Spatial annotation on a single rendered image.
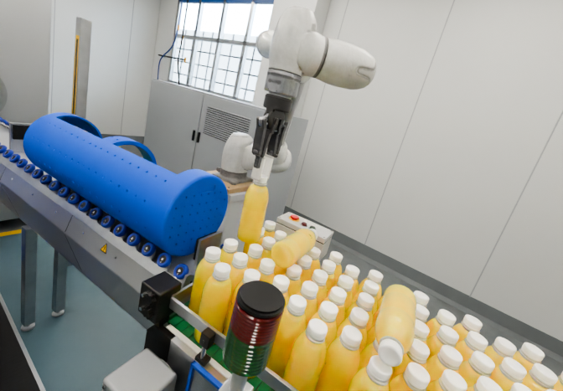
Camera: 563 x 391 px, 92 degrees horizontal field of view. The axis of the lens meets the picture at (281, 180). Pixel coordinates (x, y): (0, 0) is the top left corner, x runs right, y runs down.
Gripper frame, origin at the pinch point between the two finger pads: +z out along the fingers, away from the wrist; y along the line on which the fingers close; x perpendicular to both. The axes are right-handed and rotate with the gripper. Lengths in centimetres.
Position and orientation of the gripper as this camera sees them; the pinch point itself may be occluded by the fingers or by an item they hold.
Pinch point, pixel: (262, 167)
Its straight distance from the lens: 77.6
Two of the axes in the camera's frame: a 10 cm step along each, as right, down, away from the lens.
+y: -4.8, 1.1, -8.7
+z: -2.4, 9.4, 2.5
